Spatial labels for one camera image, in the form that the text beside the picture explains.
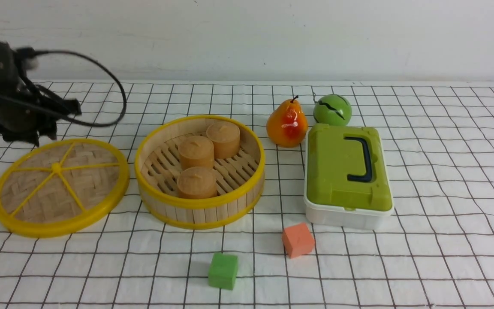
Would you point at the yellow rimmed bamboo steamer basket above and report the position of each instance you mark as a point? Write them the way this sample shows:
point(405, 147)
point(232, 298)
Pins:
point(240, 179)

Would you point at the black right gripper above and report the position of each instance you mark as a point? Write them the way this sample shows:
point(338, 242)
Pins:
point(28, 111)

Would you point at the brown bun rear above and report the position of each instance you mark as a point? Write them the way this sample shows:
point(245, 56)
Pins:
point(226, 138)

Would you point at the brown bun middle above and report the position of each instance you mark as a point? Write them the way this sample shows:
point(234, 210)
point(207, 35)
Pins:
point(196, 151)

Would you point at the green round toy fruit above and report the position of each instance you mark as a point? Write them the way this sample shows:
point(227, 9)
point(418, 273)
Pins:
point(332, 109)

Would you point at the orange foam cube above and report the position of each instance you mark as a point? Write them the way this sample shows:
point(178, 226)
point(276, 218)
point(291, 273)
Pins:
point(297, 240)

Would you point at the orange yellow toy pear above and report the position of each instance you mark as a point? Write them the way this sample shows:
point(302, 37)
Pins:
point(287, 125)

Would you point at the white black grid tablecloth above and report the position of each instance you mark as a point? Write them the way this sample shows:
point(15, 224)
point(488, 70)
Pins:
point(436, 251)

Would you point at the yellow rimmed bamboo steamer lid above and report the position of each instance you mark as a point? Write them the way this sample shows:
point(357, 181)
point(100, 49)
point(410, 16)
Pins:
point(62, 187)

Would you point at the green lidded white box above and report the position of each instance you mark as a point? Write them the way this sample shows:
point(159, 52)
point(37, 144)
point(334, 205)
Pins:
point(345, 178)

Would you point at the brown bun front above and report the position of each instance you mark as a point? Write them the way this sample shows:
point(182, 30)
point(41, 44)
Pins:
point(197, 183)

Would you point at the brown bun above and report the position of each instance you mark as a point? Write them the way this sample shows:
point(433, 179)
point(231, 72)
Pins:
point(196, 151)
point(226, 138)
point(197, 183)

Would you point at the green foam cube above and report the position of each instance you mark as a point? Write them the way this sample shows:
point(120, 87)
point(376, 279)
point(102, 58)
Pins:
point(223, 271)

